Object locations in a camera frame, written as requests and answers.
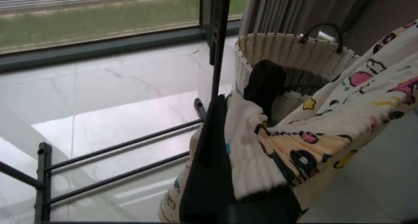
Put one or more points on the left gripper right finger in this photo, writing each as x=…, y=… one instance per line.
x=267, y=207

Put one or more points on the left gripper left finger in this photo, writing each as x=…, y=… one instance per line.
x=205, y=185

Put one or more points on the cream printed garment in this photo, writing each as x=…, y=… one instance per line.
x=343, y=119

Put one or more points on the black clothes rack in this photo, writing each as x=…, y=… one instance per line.
x=219, y=38

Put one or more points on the white laundry basket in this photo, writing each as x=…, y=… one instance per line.
x=277, y=47

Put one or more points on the black garment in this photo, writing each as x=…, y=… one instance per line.
x=264, y=83

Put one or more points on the window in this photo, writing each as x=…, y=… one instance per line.
x=98, y=18

